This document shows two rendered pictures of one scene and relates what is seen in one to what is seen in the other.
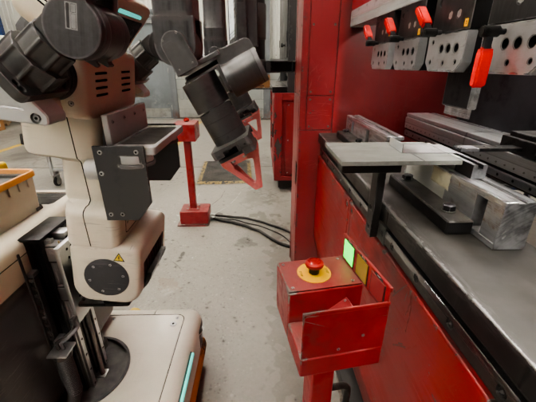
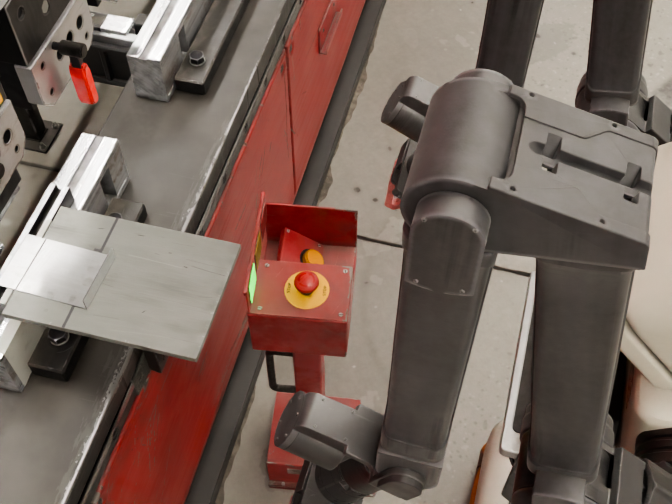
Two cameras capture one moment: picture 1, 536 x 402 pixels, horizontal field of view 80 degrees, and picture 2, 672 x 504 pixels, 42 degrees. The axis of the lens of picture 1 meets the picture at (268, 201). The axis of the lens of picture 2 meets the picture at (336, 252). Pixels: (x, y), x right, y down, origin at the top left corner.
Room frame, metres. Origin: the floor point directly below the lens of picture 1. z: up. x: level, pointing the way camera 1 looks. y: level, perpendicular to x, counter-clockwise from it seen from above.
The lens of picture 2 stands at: (1.28, 0.16, 1.96)
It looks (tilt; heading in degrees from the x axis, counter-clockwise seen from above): 55 degrees down; 197
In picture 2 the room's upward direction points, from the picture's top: straight up
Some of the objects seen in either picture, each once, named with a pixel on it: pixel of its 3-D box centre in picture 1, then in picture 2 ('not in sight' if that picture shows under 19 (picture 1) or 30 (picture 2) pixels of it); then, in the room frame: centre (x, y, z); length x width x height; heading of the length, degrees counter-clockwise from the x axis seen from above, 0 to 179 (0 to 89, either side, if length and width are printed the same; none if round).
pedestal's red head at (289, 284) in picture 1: (325, 297); (304, 275); (0.53, -0.12, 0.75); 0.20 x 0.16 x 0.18; 11
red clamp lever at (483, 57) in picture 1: (486, 57); (76, 72); (0.60, -0.38, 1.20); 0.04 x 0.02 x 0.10; 92
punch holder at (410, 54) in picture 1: (422, 37); not in sight; (0.98, -0.42, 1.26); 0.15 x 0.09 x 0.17; 2
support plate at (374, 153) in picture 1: (387, 152); (125, 279); (0.75, -0.29, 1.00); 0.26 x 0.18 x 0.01; 92
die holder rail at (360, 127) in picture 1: (369, 135); not in sight; (1.31, -0.41, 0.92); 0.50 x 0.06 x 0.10; 2
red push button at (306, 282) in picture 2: (313, 267); (306, 285); (0.57, -0.10, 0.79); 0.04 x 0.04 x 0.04
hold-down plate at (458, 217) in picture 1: (423, 199); (91, 284); (0.72, -0.38, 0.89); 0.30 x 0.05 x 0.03; 2
